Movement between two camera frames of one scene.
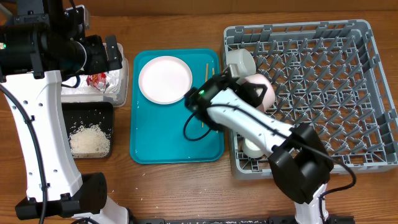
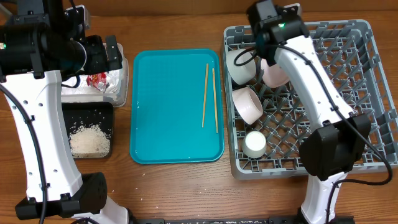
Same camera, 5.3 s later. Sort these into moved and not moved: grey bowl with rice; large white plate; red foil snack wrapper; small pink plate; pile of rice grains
Moved: large white plate; small pink plate
Not moved: red foil snack wrapper; pile of rice grains; grey bowl with rice
